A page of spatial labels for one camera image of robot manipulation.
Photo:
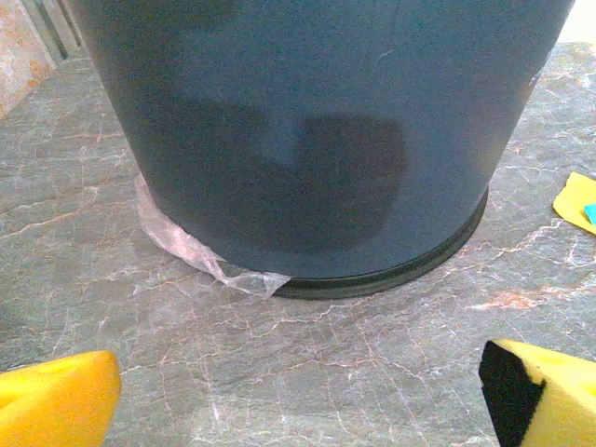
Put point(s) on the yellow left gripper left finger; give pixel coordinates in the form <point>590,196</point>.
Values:
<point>51,405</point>

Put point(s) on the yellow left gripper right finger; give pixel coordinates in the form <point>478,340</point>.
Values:
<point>563,400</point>

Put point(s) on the blue paper scrap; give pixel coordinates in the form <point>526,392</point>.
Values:
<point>591,213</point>

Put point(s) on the clear plastic bin liner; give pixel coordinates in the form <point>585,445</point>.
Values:
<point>186,242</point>

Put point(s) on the dark blue trash bin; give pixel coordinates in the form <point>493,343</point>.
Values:
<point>316,116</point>

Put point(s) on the aluminium frame post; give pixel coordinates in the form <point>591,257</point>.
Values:
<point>56,28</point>

